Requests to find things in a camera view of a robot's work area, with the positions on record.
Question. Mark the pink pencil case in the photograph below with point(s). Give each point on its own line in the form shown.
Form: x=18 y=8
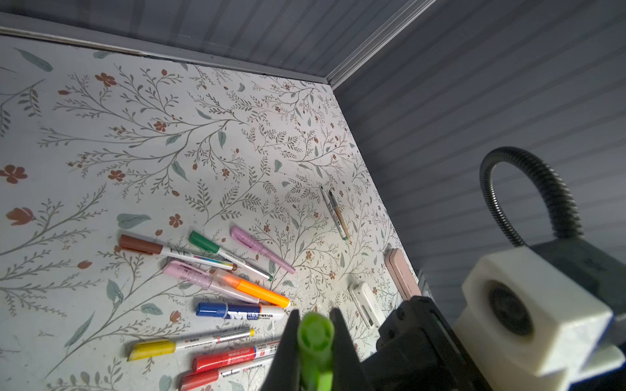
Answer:
x=401 y=274

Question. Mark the light green highlighter pen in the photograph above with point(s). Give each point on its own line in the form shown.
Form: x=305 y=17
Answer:
x=315 y=338

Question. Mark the dark green capped marker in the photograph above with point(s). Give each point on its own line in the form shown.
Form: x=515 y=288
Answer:
x=333 y=215

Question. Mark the pink highlighter pen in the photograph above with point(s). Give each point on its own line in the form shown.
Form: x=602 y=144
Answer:
x=185 y=272

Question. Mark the brown capped marker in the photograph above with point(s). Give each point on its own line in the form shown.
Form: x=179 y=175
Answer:
x=339 y=215

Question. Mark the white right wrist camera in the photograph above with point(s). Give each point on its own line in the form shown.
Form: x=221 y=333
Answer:
x=527 y=326

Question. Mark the purple highlighter pen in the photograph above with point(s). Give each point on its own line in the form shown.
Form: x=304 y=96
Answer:
x=247 y=240

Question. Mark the blue capped marker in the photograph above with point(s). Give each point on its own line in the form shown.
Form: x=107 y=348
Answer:
x=239 y=312

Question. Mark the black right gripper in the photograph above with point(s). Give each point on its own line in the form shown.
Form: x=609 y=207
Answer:
x=416 y=350

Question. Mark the orange highlighter pen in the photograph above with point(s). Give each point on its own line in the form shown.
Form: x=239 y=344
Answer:
x=249 y=288

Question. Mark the yellow capped marker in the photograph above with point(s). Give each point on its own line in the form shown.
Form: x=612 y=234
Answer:
x=151 y=349

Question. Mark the red capped marker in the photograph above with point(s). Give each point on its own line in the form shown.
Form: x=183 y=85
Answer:
x=214 y=361
x=198 y=380

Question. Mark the white eraser case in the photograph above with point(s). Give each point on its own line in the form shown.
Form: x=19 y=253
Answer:
x=367 y=304

